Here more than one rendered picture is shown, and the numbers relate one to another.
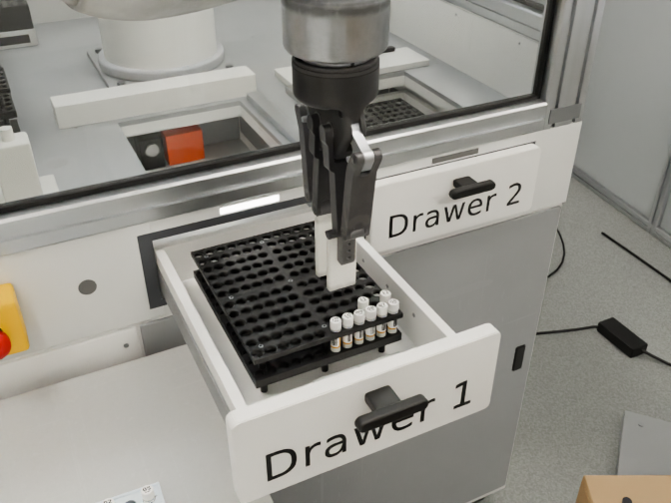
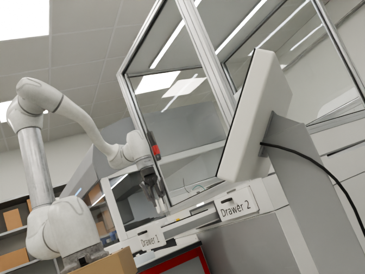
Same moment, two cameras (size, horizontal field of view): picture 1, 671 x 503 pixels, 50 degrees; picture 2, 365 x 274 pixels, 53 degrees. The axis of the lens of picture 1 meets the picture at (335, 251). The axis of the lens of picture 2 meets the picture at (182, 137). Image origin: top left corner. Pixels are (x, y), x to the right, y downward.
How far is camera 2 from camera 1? 208 cm
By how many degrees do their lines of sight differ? 93
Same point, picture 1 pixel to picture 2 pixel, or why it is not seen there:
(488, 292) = (268, 248)
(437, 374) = (151, 230)
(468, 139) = (231, 185)
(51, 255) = (181, 213)
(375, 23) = (138, 163)
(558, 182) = (266, 201)
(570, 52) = not seen: hidden behind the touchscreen
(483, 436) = not seen: outside the picture
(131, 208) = (187, 204)
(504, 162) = (238, 192)
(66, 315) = not seen: hidden behind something
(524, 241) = (268, 226)
